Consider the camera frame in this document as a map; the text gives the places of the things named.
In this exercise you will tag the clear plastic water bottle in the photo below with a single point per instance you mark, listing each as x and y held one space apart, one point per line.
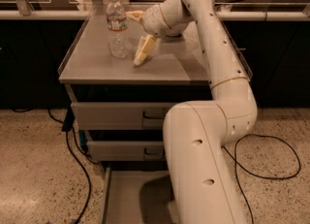
117 29

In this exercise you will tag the black power adapter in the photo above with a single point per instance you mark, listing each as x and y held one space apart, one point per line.
68 121

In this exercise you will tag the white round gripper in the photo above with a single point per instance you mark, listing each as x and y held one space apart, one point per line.
154 20

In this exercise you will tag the grey drawer cabinet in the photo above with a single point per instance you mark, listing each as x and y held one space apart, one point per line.
173 72

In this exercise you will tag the white horizontal rail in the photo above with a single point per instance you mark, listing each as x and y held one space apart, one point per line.
225 16

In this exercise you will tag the top grey drawer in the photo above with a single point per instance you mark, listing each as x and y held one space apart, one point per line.
120 115

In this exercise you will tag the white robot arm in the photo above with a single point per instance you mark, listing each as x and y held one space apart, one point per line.
195 131

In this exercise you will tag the middle grey drawer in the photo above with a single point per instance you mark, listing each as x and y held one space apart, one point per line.
126 151

